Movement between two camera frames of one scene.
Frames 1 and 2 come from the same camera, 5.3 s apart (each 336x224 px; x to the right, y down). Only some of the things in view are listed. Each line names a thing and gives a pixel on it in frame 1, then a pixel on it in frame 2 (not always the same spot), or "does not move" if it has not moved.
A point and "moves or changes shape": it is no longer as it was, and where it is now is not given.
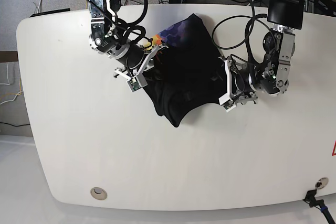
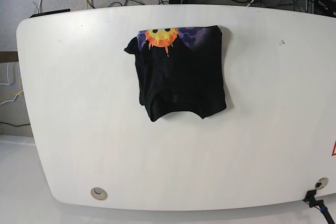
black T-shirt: x=188 y=74 moves or changes shape
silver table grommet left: x=98 y=193 does not move
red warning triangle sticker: x=334 y=151 does not move
